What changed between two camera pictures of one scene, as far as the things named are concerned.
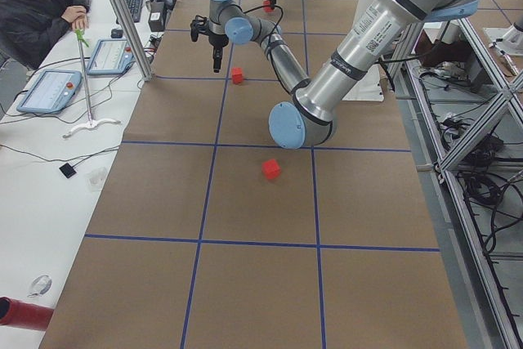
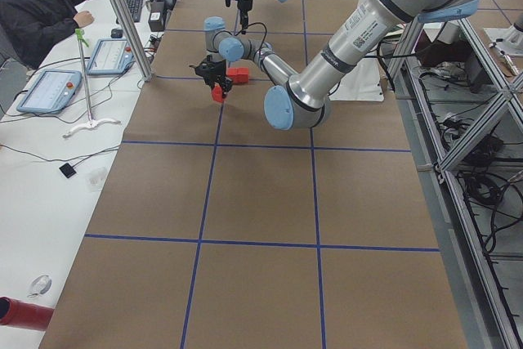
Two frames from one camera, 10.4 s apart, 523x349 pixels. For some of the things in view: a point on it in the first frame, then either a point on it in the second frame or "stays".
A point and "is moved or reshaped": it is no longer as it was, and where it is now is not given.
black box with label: [157, 16] stays
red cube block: [271, 169] → [217, 93]
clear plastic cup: [95, 180] stays
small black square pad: [67, 170] stays
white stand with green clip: [90, 122] stays
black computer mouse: [117, 33] stays
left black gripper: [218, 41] → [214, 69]
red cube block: [267, 8] → [235, 73]
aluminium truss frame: [464, 106] stays
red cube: [237, 75] is moved or reshaped
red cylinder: [19, 314] stays
